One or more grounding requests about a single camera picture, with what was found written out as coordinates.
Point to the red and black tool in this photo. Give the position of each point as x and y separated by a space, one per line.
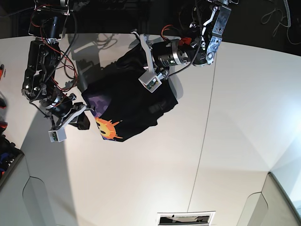
2 71

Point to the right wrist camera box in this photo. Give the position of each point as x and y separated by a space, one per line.
57 135

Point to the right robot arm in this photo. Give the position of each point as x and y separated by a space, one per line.
48 26

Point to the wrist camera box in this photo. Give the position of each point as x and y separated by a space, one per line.
57 135
150 81

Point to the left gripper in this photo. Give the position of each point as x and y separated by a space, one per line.
164 54

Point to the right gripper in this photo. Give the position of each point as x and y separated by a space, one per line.
62 111

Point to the white label card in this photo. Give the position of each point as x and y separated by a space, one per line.
186 219

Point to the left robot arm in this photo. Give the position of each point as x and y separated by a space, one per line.
194 41

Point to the grey base plate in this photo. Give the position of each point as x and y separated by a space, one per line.
269 207
23 199

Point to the bin of colourful clothes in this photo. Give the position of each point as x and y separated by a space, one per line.
10 156

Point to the black t-shirt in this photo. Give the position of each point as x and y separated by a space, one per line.
121 106

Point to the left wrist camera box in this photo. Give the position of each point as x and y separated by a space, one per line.
150 81

